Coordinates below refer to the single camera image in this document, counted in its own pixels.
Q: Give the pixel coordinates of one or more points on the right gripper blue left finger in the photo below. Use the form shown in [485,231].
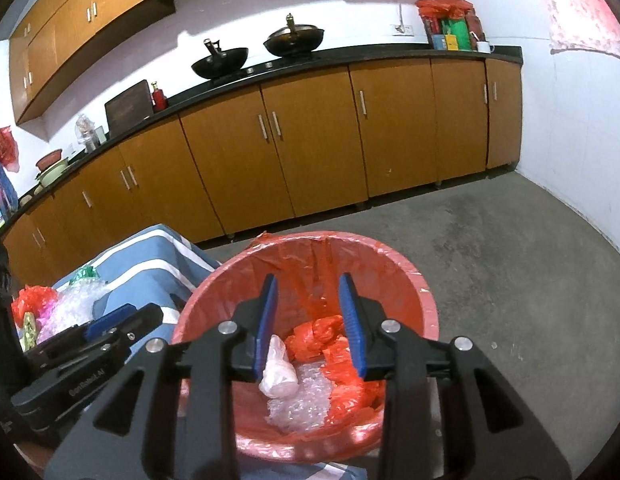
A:
[266,309]

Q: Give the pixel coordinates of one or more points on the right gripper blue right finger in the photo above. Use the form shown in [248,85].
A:
[355,323]

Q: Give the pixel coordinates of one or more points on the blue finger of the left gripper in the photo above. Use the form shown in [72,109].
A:
[98,327]

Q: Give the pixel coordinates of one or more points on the clear bubble wrap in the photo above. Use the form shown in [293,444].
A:
[73,307]

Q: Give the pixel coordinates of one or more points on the green paw print bag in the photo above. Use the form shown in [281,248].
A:
[29,331]

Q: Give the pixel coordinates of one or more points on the small clear plastic bag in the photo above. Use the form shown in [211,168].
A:
[279,378]

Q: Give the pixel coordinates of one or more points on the small green plastic wrapper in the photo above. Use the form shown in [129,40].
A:
[85,273]

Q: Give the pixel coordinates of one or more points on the red plastic trash basket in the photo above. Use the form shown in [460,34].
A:
[308,266]

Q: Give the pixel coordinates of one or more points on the blue white striped tablecloth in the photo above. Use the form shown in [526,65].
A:
[154,266]

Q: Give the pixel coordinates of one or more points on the green basin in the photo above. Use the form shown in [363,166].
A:
[52,173]

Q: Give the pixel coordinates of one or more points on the pink blue curtain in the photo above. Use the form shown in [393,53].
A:
[8,195]

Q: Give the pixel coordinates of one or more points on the lower wooden cabinets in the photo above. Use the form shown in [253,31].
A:
[274,153]

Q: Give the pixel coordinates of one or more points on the wooden cabinets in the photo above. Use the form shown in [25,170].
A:
[58,40]
[274,153]

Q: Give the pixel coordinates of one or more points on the red basin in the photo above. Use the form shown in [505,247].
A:
[49,159]

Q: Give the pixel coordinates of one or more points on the clear jar with bag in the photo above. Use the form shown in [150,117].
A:
[88,135]

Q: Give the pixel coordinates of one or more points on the hanging red plastic bag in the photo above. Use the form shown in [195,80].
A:
[8,150]

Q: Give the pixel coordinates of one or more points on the dark cutting board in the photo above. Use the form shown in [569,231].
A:
[129,108]

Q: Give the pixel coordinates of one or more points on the red bottle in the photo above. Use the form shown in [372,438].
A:
[158,97]

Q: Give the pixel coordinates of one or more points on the black wok left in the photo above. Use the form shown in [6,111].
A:
[219,63]

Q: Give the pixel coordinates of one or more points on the black wok with lid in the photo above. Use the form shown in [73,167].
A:
[294,40]

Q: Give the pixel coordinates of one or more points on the white mug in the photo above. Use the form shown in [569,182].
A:
[484,47]

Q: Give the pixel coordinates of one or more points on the red bag of groceries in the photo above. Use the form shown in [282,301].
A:
[451,25]

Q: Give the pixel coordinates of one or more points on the upper wooden cabinets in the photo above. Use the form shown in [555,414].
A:
[58,40]

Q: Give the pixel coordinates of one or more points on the pink floral window curtain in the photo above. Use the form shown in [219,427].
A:
[583,25]

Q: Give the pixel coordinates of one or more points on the wall socket with cable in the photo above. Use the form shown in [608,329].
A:
[402,28]

